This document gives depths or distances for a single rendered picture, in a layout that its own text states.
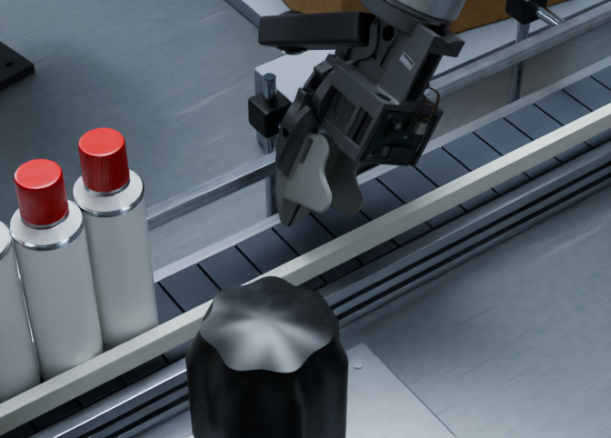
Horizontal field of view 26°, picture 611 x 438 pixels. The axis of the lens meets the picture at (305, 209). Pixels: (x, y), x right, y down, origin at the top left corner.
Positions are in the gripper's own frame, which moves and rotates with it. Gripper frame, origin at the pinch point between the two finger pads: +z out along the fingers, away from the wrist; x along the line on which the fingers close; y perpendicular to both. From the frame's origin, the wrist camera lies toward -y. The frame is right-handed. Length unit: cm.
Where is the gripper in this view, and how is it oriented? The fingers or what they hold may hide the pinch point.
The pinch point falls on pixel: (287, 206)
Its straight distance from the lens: 109.8
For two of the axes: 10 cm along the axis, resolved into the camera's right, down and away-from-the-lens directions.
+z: -4.1, 8.3, 3.7
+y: 5.8, 5.5, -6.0
